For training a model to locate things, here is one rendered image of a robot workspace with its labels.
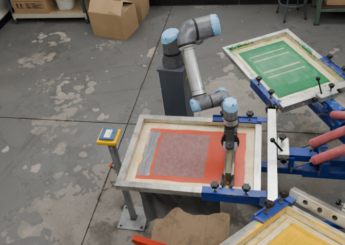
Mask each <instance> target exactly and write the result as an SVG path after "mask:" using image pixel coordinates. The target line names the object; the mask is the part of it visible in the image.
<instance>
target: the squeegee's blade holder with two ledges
mask: <svg viewBox="0 0 345 245"><path fill-rule="evenodd" d="M235 153H236V152H234V149H233V162H232V175H234V167H235ZM226 157H227V150H226V152H225V161H224V172H223V174H224V177H225V168H226Z"/></svg>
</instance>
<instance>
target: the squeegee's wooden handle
mask: <svg viewBox="0 0 345 245"><path fill-rule="evenodd" d="M232 162H233V150H232V149H228V150H227V157H226V168H225V182H231V175H232Z"/></svg>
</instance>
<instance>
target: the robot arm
mask: <svg viewBox="0 0 345 245"><path fill-rule="evenodd" d="M220 33H221V28H220V23H219V19H218V17H217V15H216V14H211V15H207V16H203V17H199V18H194V19H190V20H187V21H185V22H184V23H183V24H182V26H181V27H180V29H179V30H178V29H176V28H170V29H167V30H165V31H164V32H163V33H162V35H161V42H162V47H163V58H162V65H163V67H165V68H167V69H177V68H180V67H182V66H183V65H185V69H186V73H187V77H188V81H189V85H190V89H191V94H192V97H193V99H191V100H190V106H191V109H192V111H193V112H199V111H203V110H207V109H211V108H215V107H219V106H220V107H221V108H222V110H223V118H222V119H223V122H224V134H223V136H222V138H221V144H222V146H223V149H224V150H225V151H226V150H227V149H232V150H233V149H234V152H236V151H237V149H238V146H239V142H240V140H239V138H238V137H237V126H238V125H237V123H238V102H237V100H236V99H234V98H232V97H231V96H230V95H229V93H228V91H227V90H226V89H225V88H218V89H216V90H215V92H214V94H211V95H206V91H205V87H204V83H203V79H202V75H201V71H200V67H199V62H198V58H197V54H196V50H195V46H196V45H200V44H202V43H203V42H204V40H206V39H208V38H210V37H214V36H218V35H220Z"/></svg>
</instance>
